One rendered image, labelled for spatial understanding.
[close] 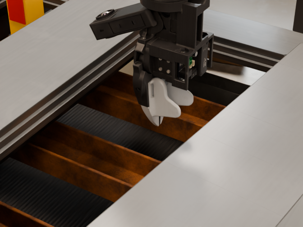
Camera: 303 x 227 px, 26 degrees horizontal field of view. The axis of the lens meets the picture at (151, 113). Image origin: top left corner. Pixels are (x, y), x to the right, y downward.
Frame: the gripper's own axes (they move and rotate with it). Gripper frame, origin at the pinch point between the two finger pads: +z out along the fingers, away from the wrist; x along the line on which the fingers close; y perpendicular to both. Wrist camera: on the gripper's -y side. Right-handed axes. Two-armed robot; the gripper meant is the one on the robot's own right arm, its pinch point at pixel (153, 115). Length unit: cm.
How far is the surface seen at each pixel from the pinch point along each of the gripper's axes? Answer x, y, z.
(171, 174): -8.9, 8.1, 1.0
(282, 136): 6.4, 17.4, 1.0
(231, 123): 5.4, 9.8, 1.0
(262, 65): 26.6, 5.7, 3.4
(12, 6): 19.2, -44.0, 1.5
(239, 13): 198, -73, 86
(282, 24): 198, -50, 86
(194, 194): -10.8, 12.6, 1.0
